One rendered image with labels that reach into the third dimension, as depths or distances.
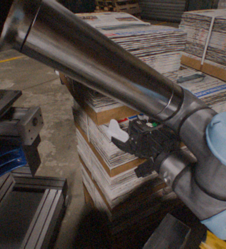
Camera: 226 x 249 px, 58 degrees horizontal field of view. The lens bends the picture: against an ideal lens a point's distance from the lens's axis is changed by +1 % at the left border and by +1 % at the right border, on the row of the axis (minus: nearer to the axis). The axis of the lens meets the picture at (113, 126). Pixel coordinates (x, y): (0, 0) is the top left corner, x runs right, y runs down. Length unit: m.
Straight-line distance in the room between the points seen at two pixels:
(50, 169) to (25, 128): 0.94
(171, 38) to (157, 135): 0.29
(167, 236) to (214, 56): 0.79
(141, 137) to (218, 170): 0.18
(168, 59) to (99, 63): 0.38
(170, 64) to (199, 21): 0.46
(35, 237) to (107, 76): 0.93
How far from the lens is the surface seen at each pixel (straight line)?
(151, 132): 0.45
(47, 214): 1.16
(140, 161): 0.79
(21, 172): 0.96
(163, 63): 0.63
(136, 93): 0.31
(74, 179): 1.57
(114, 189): 0.81
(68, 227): 1.37
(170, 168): 0.40
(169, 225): 0.44
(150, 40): 0.58
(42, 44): 0.27
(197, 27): 1.08
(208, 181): 0.34
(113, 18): 0.81
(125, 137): 0.50
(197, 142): 0.33
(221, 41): 1.00
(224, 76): 1.00
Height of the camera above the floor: 1.18
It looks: 35 degrees down
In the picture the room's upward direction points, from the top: straight up
